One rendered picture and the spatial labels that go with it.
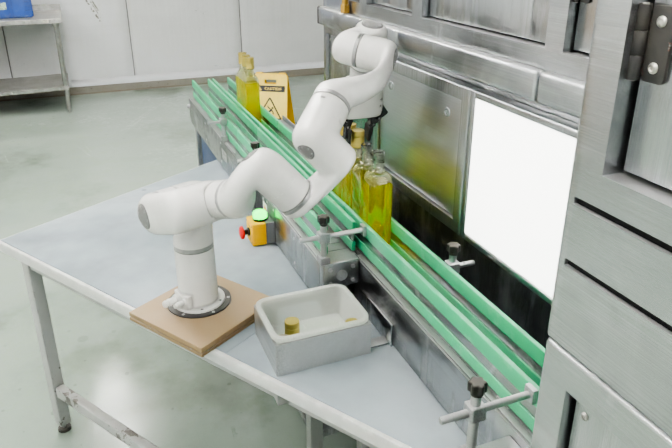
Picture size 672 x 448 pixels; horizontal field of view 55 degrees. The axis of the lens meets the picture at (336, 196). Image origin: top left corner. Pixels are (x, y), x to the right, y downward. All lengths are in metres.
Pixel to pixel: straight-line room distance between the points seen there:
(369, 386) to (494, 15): 0.80
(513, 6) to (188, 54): 6.30
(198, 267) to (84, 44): 5.91
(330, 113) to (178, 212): 0.37
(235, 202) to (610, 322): 0.83
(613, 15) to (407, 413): 0.94
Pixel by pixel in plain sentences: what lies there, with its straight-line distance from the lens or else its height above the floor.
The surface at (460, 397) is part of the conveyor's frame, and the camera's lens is 1.27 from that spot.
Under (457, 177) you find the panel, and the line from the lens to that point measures 1.46.
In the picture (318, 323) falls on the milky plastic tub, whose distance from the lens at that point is 1.54.
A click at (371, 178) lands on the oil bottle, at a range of 1.53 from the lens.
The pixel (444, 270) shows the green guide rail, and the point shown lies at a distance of 1.40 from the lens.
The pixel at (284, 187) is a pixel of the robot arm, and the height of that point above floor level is 1.16.
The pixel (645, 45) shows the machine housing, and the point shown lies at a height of 1.54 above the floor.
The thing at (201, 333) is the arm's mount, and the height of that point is 0.77.
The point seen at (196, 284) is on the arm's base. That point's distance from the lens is 1.57.
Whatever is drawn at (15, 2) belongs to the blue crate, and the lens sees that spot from 6.67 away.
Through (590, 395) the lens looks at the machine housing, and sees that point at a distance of 0.69.
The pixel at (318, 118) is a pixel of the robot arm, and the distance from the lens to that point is 1.26.
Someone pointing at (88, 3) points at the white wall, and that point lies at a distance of 7.29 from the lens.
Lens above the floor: 1.63
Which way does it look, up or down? 23 degrees down
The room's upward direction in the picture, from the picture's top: straight up
